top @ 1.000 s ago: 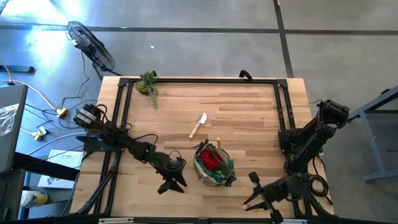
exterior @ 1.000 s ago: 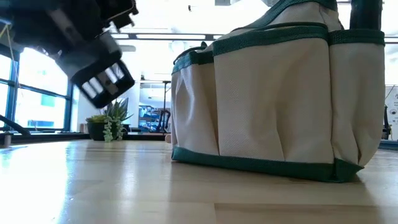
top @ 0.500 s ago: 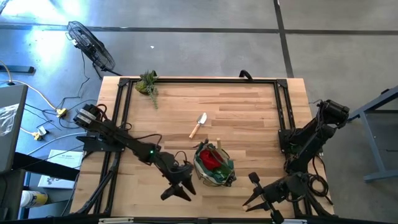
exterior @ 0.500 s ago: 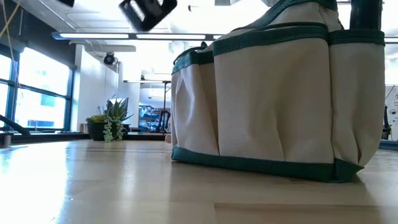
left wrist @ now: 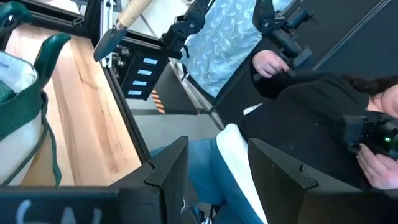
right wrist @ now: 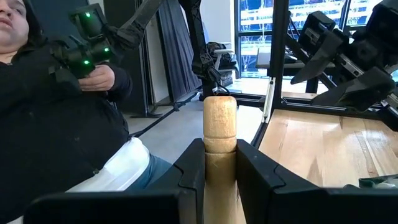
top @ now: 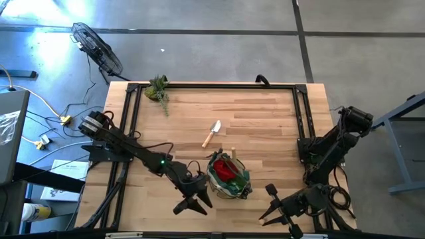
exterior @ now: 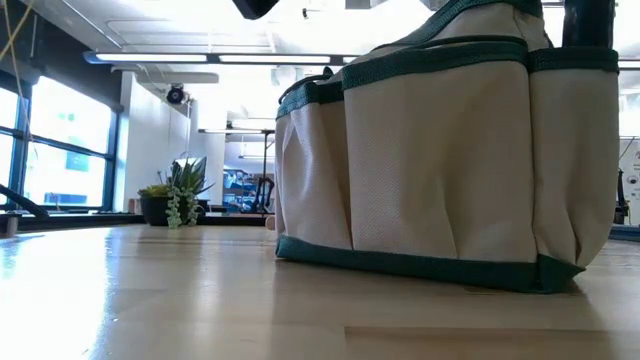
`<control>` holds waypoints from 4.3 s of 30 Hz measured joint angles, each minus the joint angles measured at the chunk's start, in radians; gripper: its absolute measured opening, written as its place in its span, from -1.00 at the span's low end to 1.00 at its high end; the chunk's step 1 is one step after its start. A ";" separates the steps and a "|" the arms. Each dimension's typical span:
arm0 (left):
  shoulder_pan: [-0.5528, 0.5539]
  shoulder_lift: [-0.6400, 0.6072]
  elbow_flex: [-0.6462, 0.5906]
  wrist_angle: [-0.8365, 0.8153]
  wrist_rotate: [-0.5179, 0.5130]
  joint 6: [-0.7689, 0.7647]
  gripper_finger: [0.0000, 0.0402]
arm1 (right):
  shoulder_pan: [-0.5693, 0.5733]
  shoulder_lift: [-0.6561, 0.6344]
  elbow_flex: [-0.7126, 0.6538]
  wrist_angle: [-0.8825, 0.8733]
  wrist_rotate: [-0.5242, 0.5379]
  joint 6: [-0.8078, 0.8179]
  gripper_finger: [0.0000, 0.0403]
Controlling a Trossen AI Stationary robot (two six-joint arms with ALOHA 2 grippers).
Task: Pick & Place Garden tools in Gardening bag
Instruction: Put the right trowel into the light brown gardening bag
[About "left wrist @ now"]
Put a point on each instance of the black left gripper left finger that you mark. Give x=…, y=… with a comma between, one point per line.
x=168, y=186

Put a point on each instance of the black table edge rail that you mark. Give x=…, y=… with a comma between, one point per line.
x=130, y=124

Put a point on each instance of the white canvas gardening bag green trim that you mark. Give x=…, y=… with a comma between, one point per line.
x=18, y=149

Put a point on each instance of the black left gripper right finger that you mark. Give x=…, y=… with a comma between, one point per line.
x=286, y=193

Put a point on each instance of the light blue floral cloth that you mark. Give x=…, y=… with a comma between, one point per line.
x=224, y=46

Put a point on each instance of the black jointed arm link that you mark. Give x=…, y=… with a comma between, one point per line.
x=183, y=28

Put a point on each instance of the orange striped warning label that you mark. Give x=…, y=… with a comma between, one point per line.
x=158, y=102

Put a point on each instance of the person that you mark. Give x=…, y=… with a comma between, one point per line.
x=311, y=124

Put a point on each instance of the black control box blue labels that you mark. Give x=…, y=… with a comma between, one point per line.
x=154, y=81

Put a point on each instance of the person's hand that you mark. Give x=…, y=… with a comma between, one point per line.
x=379, y=171
x=269, y=63

